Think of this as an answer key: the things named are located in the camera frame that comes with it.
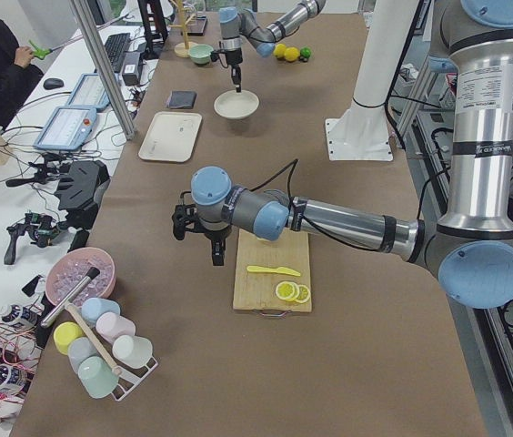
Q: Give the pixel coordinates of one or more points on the wooden cutting board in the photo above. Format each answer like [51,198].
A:
[256,291]

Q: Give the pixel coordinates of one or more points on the pink cup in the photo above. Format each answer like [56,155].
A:
[110,326]

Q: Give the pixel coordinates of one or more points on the white cup rack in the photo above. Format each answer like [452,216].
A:
[129,379]

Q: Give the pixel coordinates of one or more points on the pink bowl of ice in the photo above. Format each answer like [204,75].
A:
[72,267]

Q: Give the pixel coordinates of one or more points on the mint green cup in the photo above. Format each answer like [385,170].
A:
[97,377]

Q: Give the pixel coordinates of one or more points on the aluminium frame post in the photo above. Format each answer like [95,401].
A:
[98,54]

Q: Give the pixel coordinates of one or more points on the yellow lemon far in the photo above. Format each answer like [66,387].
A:
[279,51]

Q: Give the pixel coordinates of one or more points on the beige rectangular tray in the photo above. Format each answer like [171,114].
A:
[171,137]

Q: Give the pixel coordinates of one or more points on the black computer mouse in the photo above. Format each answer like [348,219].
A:
[53,83]

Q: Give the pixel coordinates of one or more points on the blue cup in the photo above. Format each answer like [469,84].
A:
[93,308]

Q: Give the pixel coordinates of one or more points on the white round plate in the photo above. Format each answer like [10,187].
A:
[236,105]

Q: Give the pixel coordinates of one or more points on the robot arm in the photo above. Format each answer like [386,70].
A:
[236,24]
[469,249]

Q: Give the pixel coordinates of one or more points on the grey cup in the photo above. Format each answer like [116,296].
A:
[79,350]

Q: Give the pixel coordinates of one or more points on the green lime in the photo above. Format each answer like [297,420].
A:
[305,53]

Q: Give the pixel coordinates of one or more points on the yellow cup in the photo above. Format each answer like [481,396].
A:
[65,333]

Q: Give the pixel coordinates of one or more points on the yellow lemon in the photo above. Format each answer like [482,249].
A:
[291,54]
[279,51]

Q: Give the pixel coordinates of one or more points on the wooden cup tree stand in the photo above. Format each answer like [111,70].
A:
[185,16]

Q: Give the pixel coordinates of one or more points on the metal ice muddler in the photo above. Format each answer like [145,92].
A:
[50,317]

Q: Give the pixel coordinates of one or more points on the black keyboard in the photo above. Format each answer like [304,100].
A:
[116,46]

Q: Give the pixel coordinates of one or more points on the lemon slice front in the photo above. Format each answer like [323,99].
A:
[287,290]

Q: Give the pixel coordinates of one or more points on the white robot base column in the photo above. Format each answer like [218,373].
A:
[361,133]

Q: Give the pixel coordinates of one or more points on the teach pendant near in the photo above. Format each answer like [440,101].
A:
[67,129]

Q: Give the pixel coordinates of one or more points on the teach pendant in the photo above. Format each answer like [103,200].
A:
[67,129]
[89,91]

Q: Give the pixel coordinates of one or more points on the yellow lemon near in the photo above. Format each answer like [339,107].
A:
[291,54]

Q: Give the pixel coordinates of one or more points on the blue-grey folded cloth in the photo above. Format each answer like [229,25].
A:
[181,99]

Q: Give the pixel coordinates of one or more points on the teach pendant far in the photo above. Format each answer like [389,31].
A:
[89,91]

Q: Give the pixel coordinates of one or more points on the lemon slice back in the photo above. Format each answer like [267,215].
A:
[304,294]

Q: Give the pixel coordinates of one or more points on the yellow plastic knife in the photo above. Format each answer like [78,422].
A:
[276,270]

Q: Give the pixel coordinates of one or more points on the lemon slice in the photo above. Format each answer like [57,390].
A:
[304,294]
[287,290]

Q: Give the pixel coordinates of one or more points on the mint green bowl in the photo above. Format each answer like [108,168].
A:
[200,54]

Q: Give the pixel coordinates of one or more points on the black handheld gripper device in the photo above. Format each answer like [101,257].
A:
[42,229]

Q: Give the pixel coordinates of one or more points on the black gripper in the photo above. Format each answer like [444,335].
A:
[214,233]
[235,57]

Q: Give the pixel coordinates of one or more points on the white cup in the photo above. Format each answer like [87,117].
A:
[133,351]

